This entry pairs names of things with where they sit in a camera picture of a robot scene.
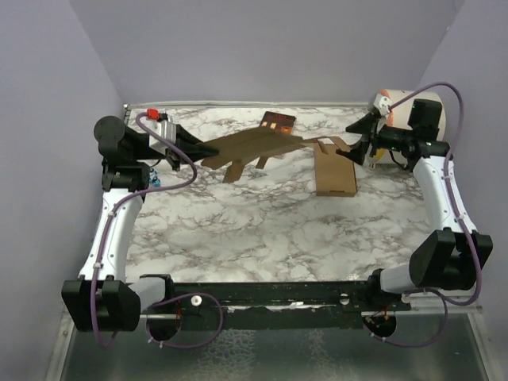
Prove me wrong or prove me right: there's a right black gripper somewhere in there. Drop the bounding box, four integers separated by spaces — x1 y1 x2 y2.
334 112 412 165

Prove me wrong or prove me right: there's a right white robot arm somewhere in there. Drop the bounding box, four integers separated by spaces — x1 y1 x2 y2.
337 94 493 310

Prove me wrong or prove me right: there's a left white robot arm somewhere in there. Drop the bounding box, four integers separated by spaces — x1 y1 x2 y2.
61 110 218 335

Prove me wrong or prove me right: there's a folded brown cardboard box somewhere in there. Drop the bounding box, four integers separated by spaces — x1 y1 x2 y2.
314 144 357 198

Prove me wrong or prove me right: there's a round pastel drawer cabinet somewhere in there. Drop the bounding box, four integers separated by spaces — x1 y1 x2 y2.
367 89 446 167

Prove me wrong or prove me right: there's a dark paperback book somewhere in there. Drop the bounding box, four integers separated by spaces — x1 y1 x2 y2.
260 111 296 134

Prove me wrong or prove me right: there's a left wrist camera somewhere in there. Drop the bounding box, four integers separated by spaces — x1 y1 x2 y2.
146 109 176 155

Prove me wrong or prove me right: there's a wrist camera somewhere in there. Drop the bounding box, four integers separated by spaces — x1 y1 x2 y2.
146 109 176 155
368 93 393 117

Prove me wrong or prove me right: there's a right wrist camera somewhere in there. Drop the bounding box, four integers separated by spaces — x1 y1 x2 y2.
368 93 393 117

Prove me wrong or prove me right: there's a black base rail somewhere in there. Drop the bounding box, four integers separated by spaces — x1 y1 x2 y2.
79 273 421 330

